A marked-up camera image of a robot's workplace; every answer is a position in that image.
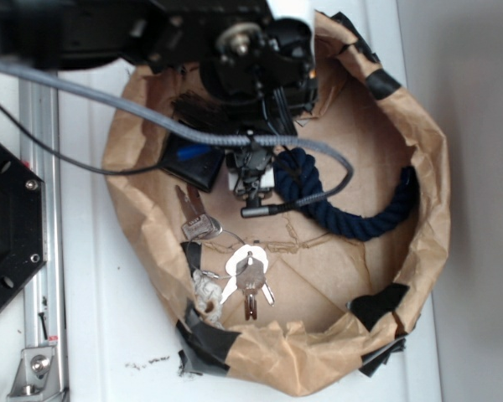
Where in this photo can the small silver key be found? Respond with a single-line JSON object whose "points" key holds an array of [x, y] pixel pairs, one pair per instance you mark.
{"points": [[267, 292]]}

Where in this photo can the black leather wallet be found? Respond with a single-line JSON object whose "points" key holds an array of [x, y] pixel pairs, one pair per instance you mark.
{"points": [[195, 163]]}

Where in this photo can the white key tag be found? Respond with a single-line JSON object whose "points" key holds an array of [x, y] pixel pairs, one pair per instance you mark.
{"points": [[231, 266]]}

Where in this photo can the brown paper bag bin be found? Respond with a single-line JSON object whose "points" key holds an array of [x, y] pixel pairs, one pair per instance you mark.
{"points": [[341, 304]]}

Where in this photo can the white crumpled tissue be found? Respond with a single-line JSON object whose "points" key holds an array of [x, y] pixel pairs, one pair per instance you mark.
{"points": [[208, 299]]}

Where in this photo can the brown wood chip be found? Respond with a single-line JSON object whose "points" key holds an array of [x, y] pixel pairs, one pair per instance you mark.
{"points": [[200, 112]]}

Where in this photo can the silver house key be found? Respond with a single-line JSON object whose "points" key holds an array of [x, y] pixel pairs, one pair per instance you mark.
{"points": [[250, 279]]}

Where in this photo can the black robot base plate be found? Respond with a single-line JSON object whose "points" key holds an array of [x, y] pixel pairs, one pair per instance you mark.
{"points": [[21, 225]]}

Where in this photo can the large silver key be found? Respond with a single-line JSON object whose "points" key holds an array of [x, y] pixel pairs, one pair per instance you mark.
{"points": [[197, 223]]}

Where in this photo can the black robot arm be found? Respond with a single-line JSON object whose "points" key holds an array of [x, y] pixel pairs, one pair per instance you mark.
{"points": [[40, 38]]}

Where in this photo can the metal corner bracket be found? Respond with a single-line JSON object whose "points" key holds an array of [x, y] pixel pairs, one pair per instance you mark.
{"points": [[37, 377]]}

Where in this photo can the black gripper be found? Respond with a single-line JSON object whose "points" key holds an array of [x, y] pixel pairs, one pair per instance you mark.
{"points": [[260, 73]]}

